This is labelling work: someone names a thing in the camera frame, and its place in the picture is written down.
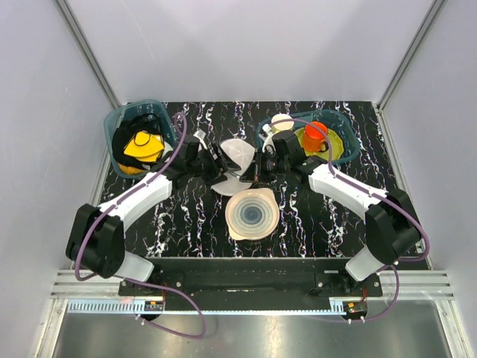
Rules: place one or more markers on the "left teal plastic bin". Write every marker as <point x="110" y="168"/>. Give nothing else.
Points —
<point x="128" y="112"/>

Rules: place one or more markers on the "white slotted cable duct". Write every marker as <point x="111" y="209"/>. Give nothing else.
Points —
<point x="142" y="306"/>

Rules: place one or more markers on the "cream yellow mug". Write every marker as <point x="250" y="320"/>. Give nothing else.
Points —
<point x="281" y="122"/>

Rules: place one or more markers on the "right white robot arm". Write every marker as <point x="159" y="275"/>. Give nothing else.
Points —
<point x="392" y="227"/>

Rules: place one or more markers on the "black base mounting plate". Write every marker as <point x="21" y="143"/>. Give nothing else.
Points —
<point x="325" y="277"/>

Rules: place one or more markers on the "aluminium frame post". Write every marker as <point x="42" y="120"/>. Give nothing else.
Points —
<point x="79" y="37"/>
<point x="421" y="34"/>

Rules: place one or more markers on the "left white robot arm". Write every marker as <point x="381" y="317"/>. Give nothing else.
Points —
<point x="96" y="240"/>

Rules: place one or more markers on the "right teal plastic bin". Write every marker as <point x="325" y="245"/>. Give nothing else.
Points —
<point x="334" y="120"/>

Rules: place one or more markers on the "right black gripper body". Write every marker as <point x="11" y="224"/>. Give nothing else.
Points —
<point x="276" y="166"/>

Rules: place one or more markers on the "left aluminium frame post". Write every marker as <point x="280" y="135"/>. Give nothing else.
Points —
<point x="79" y="37"/>

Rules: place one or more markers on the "yellow green plate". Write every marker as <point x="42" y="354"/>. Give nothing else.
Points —
<point x="335" y="143"/>

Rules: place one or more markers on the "black cloth in bin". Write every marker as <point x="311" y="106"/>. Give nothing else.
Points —
<point x="146" y="122"/>

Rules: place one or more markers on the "right aluminium frame post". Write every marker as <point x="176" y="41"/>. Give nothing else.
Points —
<point x="421" y="34"/>

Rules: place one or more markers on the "yellow cloth in bin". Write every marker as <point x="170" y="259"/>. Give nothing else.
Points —
<point x="141" y="152"/>

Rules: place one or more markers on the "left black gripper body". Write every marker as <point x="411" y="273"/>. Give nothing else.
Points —
<point x="204" y="166"/>

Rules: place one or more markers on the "teal plastic bin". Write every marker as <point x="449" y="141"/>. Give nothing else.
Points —
<point x="334" y="120"/>
<point x="128" y="112"/>

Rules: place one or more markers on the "orange cup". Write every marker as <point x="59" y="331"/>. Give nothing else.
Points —
<point x="314" y="137"/>

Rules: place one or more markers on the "pink blue swirl plate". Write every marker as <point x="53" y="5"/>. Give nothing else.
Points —
<point x="252" y="214"/>

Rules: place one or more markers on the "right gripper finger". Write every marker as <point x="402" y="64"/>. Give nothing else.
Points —
<point x="251" y="173"/>
<point x="261" y="173"/>

